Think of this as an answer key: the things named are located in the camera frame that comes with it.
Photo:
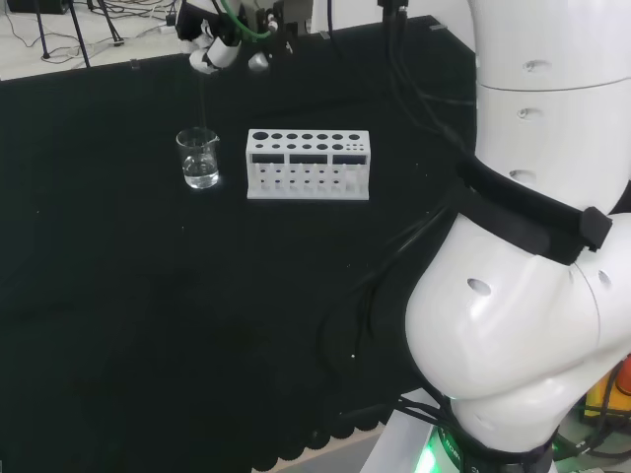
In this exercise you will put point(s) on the small clear glass beaker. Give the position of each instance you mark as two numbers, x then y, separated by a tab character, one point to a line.
199	170

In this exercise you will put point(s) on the yellow stop button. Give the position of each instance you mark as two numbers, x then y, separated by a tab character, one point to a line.
609	399

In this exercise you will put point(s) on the black tripod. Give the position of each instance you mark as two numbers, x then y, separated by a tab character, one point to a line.
79	34

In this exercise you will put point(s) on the clear glass rod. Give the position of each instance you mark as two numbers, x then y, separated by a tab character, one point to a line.
203	103

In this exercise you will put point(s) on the black bench cloth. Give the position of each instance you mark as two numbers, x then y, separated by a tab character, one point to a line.
148	295

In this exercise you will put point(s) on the black box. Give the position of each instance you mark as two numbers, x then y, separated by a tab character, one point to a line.
39	6

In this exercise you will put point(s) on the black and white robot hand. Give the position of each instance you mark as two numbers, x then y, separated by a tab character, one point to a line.
222	49

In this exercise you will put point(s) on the white test tube rack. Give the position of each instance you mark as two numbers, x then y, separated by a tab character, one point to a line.
305	148

